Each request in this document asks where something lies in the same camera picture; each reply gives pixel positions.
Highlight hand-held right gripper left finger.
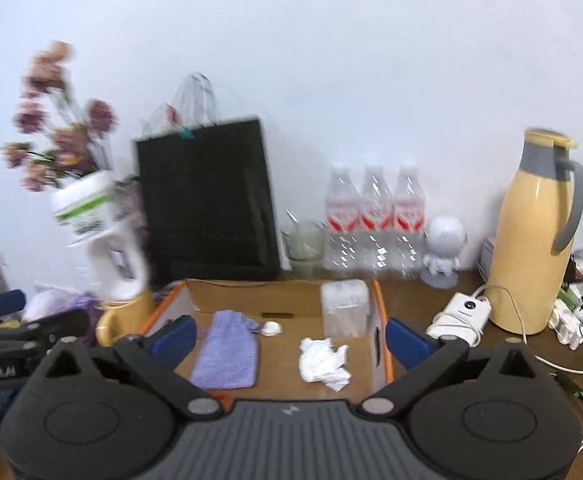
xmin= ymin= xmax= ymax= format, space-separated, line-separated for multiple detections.
xmin=36 ymin=316 xmax=222 ymax=421

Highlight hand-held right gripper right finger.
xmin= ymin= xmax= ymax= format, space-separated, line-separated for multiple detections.
xmin=361 ymin=316 xmax=548 ymax=421

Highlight orange-edged cardboard box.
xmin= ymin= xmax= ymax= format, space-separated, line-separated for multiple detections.
xmin=139 ymin=279 xmax=395 ymax=401

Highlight translucent cotton swab container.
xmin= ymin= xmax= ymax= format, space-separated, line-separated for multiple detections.
xmin=320 ymin=280 xmax=369 ymax=339

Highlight purple plastic bag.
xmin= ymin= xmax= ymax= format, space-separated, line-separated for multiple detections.
xmin=64 ymin=296 xmax=97 ymax=318

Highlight yellow mug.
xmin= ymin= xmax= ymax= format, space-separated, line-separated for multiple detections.
xmin=96 ymin=287 xmax=156 ymax=347

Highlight purple knit pouch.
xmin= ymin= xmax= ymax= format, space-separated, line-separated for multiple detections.
xmin=190 ymin=310 xmax=261 ymax=390

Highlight white power bank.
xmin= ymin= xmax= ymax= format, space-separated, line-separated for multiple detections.
xmin=425 ymin=292 xmax=492 ymax=347

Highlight crumpled white tissue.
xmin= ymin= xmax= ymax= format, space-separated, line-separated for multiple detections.
xmin=299 ymin=337 xmax=351 ymax=392

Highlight white astronaut speaker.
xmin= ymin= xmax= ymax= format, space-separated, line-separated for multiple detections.
xmin=420 ymin=216 xmax=467 ymax=291

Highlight grey storage box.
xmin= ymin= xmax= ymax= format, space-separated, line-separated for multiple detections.
xmin=476 ymin=237 xmax=497 ymax=281

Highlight clear red-label water bottle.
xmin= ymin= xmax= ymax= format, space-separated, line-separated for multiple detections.
xmin=360 ymin=164 xmax=397 ymax=276
xmin=394 ymin=164 xmax=427 ymax=276
xmin=325 ymin=162 xmax=363 ymax=276

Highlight white tub with green label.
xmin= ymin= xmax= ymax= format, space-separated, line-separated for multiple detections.
xmin=52 ymin=171 xmax=122 ymax=246

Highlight clear glass cup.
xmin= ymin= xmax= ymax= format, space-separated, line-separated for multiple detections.
xmin=282 ymin=221 xmax=326 ymax=279

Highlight black paper bag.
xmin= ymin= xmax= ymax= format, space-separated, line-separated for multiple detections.
xmin=132 ymin=117 xmax=281 ymax=283

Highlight yellow thermos jug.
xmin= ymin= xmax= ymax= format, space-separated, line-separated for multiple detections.
xmin=486 ymin=129 xmax=583 ymax=335

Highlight pink artificial flowers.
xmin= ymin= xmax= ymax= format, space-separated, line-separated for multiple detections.
xmin=0 ymin=42 xmax=117 ymax=191

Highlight clear plastic bag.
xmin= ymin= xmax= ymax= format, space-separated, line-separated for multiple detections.
xmin=142 ymin=72 xmax=217 ymax=136

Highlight white charging cable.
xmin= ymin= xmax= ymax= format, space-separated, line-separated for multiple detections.
xmin=469 ymin=285 xmax=583 ymax=376

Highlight green wire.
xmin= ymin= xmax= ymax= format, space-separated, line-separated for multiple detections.
xmin=551 ymin=370 xmax=583 ymax=406

